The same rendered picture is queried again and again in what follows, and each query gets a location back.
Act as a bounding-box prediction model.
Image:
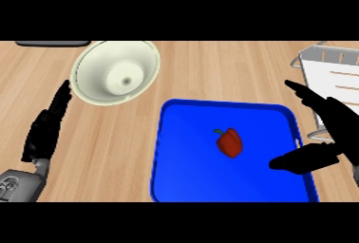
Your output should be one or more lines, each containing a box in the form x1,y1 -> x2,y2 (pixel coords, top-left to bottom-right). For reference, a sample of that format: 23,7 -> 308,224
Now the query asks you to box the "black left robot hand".
19,79 -> 73,164

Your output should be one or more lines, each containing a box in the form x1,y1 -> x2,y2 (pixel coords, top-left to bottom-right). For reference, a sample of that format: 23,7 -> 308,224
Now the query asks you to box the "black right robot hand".
267,79 -> 359,176

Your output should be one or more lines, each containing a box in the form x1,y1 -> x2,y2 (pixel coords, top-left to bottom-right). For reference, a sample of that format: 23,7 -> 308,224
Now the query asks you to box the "white tiered basket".
289,41 -> 359,142

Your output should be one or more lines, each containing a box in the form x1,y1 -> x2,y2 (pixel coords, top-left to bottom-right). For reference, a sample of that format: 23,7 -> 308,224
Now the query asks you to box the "red bell pepper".
212,127 -> 245,159

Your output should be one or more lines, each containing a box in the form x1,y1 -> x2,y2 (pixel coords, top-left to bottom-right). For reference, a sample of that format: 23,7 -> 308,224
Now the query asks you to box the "blue tray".
149,98 -> 320,203

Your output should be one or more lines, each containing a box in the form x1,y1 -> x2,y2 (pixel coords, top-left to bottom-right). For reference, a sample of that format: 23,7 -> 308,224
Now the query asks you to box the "cream bowl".
69,41 -> 161,106

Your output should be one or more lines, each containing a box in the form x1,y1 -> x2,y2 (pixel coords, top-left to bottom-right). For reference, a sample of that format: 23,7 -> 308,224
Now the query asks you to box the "dark grey flat object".
13,41 -> 93,48

